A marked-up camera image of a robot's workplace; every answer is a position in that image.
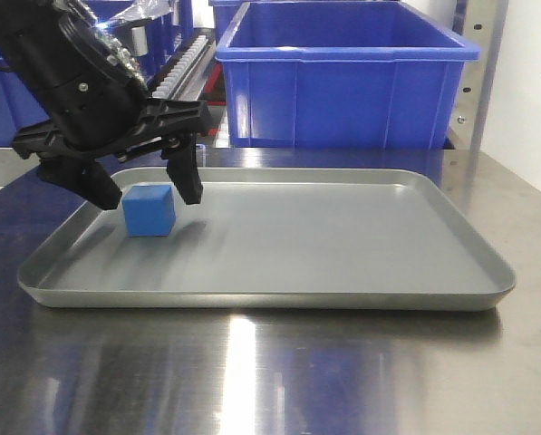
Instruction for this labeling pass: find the blue plastic bin left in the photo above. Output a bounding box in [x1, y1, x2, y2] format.
[0, 1, 194, 147]

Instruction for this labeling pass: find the clear plastic bag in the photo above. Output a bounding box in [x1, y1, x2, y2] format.
[86, 0, 175, 27]

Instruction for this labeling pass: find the white roller track rail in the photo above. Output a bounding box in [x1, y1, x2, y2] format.
[151, 34, 216, 101]

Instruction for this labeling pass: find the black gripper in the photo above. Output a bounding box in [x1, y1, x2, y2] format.
[10, 58, 211, 210]

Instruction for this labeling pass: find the blue foam cube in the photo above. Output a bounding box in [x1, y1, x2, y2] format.
[121, 184, 176, 237]

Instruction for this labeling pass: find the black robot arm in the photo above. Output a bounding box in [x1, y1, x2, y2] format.
[0, 1, 211, 210]

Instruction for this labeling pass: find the blue plastic bin right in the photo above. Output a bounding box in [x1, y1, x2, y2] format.
[216, 1, 480, 150]

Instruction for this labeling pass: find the grey metal tray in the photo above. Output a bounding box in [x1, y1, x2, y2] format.
[17, 168, 516, 311]

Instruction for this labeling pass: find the blue plastic bin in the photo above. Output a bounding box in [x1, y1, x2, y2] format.
[216, 1, 480, 150]
[0, 1, 194, 147]

